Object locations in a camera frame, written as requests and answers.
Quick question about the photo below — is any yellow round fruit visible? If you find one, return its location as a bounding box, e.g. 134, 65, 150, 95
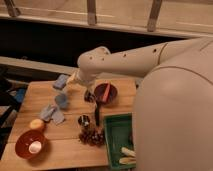
29, 119, 45, 131

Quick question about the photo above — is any small dark can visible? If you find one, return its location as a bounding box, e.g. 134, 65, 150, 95
84, 90, 95, 102

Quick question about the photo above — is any red stick in bowl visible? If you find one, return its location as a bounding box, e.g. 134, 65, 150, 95
102, 83, 111, 102

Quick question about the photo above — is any green plastic tray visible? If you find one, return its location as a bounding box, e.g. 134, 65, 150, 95
103, 113, 135, 171

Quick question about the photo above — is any bunch of dark grapes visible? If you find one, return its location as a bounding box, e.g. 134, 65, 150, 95
79, 127, 105, 147

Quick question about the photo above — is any orange bowl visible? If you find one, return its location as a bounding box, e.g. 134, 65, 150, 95
15, 130, 46, 159

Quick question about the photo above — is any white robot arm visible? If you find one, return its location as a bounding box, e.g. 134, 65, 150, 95
68, 37, 213, 171

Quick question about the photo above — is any small black metal cup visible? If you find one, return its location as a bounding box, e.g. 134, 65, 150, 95
78, 115, 90, 127

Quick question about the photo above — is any lower corn cob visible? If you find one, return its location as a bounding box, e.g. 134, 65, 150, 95
119, 157, 136, 165

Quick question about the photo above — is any white egg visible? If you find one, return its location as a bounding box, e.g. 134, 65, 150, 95
28, 141, 42, 154

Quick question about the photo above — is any black utensil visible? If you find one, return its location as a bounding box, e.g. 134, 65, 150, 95
94, 101, 100, 126

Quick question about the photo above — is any dark red bowl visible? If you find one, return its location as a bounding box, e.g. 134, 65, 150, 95
94, 83, 117, 105

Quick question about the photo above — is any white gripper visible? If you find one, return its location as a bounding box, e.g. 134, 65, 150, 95
66, 69, 97, 91

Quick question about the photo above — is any black chair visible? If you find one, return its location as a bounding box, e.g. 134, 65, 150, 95
0, 65, 26, 158

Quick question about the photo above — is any blue crumpled cloth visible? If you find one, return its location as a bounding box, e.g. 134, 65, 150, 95
39, 105, 65, 125

